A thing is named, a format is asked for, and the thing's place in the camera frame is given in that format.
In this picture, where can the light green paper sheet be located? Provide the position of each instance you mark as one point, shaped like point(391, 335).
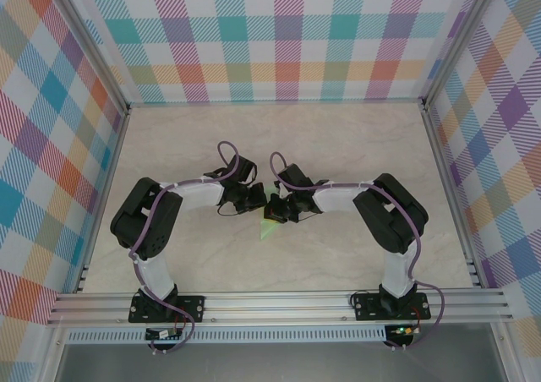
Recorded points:
point(268, 230)

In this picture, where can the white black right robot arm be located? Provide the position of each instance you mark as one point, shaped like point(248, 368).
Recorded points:
point(338, 198)

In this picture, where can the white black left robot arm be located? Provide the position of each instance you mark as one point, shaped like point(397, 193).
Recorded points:
point(198, 196)

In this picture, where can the thin aluminium frame rail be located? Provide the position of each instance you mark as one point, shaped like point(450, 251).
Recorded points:
point(274, 102)

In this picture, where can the wide aluminium base rail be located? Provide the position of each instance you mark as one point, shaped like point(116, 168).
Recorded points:
point(274, 308)

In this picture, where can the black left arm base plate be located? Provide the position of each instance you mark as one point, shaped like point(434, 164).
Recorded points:
point(192, 308)

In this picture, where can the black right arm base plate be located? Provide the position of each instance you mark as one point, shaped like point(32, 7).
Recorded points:
point(367, 308)

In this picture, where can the aluminium side frame rail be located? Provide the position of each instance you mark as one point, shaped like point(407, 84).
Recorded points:
point(452, 196)
point(101, 204)

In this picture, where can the aluminium frame post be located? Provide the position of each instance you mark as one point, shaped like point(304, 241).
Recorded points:
point(91, 46)
point(458, 39)

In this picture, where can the aluminium frame leg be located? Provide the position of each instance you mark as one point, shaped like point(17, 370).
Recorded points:
point(53, 356)
point(507, 356)

